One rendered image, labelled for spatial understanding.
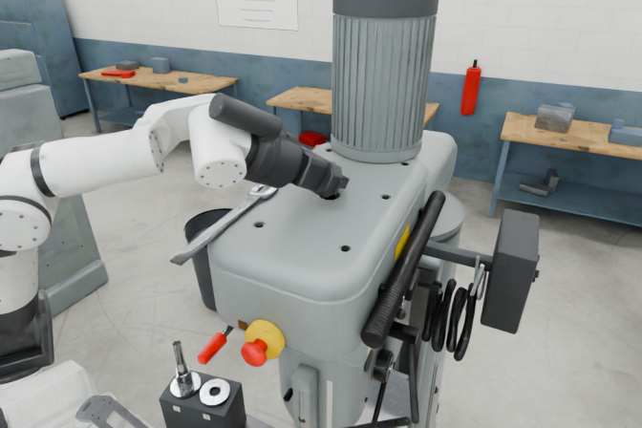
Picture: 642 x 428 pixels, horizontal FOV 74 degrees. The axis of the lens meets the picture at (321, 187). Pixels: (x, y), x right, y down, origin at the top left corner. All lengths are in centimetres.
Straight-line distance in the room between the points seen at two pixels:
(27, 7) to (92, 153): 722
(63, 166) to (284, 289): 32
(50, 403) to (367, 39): 79
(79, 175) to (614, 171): 502
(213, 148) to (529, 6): 443
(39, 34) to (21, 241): 724
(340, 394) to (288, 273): 41
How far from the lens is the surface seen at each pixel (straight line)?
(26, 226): 62
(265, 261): 60
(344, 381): 91
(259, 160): 59
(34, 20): 780
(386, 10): 79
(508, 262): 97
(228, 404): 144
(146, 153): 57
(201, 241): 64
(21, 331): 83
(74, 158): 59
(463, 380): 297
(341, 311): 59
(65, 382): 86
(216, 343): 75
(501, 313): 105
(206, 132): 56
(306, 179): 64
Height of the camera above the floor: 225
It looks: 28 degrees down
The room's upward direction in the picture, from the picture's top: straight up
